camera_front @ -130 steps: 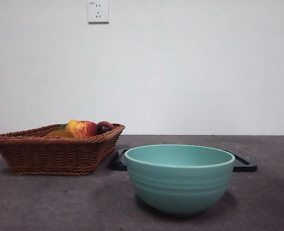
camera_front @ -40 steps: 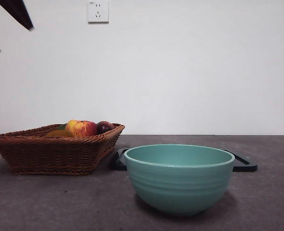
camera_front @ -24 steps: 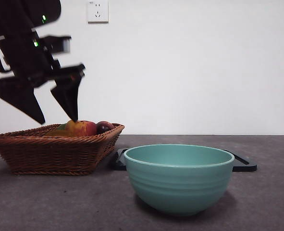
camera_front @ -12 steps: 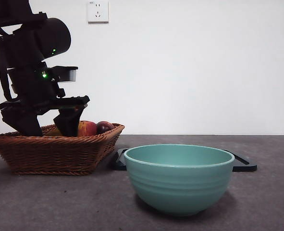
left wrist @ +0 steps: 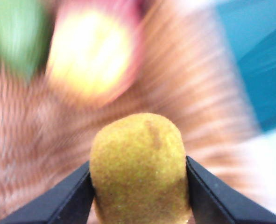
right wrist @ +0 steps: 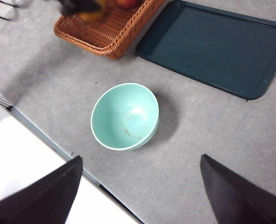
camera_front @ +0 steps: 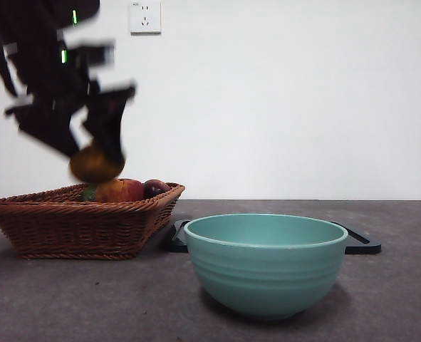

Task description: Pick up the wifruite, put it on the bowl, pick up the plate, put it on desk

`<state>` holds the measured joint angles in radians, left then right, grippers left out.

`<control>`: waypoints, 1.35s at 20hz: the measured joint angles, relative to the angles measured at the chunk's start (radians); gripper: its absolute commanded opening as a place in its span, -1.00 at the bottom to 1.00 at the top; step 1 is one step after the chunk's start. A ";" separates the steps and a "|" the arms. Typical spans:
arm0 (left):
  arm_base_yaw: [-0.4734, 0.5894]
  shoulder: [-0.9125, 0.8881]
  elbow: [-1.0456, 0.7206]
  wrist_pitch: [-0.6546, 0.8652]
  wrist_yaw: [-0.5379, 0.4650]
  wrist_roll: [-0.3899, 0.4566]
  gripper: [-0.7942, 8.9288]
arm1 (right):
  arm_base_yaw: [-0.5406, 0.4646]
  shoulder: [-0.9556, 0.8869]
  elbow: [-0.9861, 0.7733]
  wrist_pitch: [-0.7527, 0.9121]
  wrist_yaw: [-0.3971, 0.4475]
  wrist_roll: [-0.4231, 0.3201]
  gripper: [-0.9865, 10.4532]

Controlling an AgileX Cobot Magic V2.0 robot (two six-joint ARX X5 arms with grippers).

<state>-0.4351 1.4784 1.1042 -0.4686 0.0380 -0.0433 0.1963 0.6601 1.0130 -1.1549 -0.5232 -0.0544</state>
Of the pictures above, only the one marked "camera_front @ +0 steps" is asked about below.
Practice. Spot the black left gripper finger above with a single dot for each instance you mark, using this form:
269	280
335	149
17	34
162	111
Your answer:
107	121
50	128

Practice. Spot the brown kiwi fruit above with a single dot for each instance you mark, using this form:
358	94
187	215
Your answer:
92	165

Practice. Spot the teal ceramic bowl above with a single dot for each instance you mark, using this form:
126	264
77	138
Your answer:
267	278

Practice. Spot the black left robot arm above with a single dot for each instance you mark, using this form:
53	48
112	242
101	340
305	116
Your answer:
35	53

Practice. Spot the red yellow apple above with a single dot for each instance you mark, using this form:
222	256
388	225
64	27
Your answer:
124	191

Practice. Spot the green fruit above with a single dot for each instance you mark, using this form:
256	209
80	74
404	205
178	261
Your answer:
89	192

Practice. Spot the dark red plum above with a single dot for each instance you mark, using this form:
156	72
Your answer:
155	188

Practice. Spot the brown wicker basket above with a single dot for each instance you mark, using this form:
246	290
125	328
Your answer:
75	228

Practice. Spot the black rectangular tray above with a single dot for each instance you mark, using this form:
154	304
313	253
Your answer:
359	244

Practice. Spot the white wall socket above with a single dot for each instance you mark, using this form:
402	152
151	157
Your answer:
146	18

